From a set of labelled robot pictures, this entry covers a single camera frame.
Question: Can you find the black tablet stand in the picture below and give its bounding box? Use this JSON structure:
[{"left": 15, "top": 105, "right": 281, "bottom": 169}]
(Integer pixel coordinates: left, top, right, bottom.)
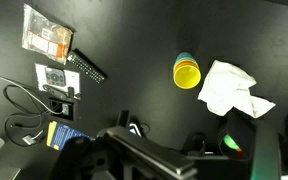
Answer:
[{"left": 116, "top": 109, "right": 131, "bottom": 128}]

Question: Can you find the white crumpled cloth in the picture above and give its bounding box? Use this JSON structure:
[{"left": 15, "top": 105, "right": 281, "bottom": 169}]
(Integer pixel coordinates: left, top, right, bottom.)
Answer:
[{"left": 197, "top": 59, "right": 277, "bottom": 119}]

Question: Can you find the clear plastic snack packet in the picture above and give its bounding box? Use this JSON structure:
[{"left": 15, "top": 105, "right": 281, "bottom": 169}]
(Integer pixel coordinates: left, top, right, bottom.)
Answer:
[{"left": 21, "top": 3, "right": 74, "bottom": 66}]

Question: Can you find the black bowl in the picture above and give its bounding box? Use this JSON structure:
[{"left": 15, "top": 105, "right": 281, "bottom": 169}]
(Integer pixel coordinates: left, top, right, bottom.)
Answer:
[{"left": 217, "top": 111, "right": 257, "bottom": 162}]

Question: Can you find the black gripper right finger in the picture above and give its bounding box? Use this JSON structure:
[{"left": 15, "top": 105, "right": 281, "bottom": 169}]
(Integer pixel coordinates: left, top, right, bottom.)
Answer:
[{"left": 250, "top": 119, "right": 283, "bottom": 180}]

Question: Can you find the thin black cable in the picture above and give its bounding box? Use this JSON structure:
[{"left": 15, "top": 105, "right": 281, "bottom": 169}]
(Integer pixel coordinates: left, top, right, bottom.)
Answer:
[{"left": 2, "top": 83, "right": 52, "bottom": 148}]

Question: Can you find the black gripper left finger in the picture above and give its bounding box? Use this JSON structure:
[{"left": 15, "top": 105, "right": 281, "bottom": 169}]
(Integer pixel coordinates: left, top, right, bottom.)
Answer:
[{"left": 105, "top": 125, "right": 199, "bottom": 177}]

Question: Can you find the black table socket box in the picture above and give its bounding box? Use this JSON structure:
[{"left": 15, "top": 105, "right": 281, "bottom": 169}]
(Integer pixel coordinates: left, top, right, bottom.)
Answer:
[{"left": 47, "top": 96, "right": 75, "bottom": 122}]

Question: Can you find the blue booklet with yellow edge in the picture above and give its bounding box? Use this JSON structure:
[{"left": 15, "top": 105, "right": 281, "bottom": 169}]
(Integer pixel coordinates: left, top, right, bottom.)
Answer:
[{"left": 45, "top": 120, "right": 95, "bottom": 152}]

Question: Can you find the orange plastic cup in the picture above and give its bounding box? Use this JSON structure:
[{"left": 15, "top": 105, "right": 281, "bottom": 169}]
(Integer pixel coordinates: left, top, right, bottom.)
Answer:
[{"left": 173, "top": 59, "right": 199, "bottom": 72}]

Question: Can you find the white cable adapter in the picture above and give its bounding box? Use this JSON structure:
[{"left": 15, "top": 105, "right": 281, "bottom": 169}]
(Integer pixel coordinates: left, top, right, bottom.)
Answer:
[{"left": 21, "top": 129, "right": 45, "bottom": 146}]

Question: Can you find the long black TV remote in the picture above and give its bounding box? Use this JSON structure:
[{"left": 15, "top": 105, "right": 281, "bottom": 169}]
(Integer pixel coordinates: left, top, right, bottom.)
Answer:
[{"left": 66, "top": 48, "right": 108, "bottom": 85}]

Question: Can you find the black elongated device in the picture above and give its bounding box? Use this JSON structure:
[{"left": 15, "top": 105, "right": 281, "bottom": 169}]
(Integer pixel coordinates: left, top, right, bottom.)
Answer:
[{"left": 42, "top": 84, "right": 77, "bottom": 101}]

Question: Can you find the yellow plastic cup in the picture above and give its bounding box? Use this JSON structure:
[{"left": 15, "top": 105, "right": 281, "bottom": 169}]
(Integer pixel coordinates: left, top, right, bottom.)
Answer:
[{"left": 172, "top": 64, "right": 202, "bottom": 90}]

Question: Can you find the blue plastic cup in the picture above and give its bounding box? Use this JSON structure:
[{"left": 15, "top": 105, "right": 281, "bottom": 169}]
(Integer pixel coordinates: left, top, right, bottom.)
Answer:
[{"left": 174, "top": 51, "right": 199, "bottom": 65}]

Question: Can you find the green toy fruit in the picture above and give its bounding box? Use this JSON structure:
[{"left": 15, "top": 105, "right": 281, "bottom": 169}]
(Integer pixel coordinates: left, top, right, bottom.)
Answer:
[{"left": 223, "top": 133, "right": 242, "bottom": 152}]

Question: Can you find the white paper sheet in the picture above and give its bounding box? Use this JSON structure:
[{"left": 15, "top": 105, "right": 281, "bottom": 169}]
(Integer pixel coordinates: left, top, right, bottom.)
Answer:
[{"left": 34, "top": 63, "right": 82, "bottom": 100}]

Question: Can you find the thin white cable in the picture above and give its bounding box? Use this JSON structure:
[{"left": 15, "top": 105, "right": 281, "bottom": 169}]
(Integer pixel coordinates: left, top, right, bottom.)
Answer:
[{"left": 0, "top": 67, "right": 64, "bottom": 115}]

